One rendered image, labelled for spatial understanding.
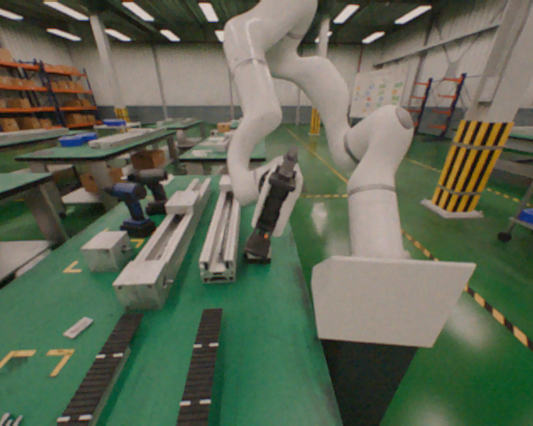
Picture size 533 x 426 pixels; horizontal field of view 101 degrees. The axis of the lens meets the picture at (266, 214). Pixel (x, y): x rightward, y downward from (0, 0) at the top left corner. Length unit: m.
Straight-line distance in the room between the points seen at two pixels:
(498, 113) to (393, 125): 2.86
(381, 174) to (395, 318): 0.34
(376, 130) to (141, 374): 0.76
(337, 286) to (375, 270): 0.08
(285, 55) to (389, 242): 0.58
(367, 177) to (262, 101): 0.32
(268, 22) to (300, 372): 0.79
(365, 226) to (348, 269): 0.16
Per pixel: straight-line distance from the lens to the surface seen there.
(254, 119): 0.52
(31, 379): 0.73
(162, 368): 0.60
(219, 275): 0.71
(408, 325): 0.61
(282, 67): 0.77
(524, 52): 3.50
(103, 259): 0.88
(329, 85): 0.71
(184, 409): 0.51
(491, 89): 3.55
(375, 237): 0.58
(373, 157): 0.64
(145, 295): 0.68
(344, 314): 0.55
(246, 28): 0.66
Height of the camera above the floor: 1.28
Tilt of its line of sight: 27 degrees down
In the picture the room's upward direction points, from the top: straight up
